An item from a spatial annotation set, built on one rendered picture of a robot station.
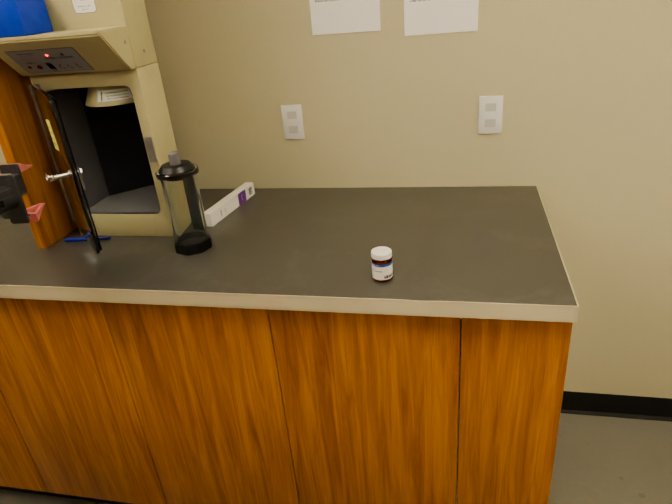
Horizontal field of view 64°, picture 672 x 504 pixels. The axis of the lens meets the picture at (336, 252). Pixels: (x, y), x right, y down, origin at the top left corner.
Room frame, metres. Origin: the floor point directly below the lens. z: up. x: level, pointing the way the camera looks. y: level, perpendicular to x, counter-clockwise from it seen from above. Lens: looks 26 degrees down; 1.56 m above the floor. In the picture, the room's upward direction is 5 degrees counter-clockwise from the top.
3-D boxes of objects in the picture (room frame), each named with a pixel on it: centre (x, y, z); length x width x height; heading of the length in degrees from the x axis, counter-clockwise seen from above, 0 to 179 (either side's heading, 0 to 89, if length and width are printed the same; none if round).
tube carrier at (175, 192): (1.36, 0.39, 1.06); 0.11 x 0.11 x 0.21
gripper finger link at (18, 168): (1.24, 0.72, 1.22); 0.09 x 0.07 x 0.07; 168
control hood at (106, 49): (1.43, 0.63, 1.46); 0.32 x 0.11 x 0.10; 76
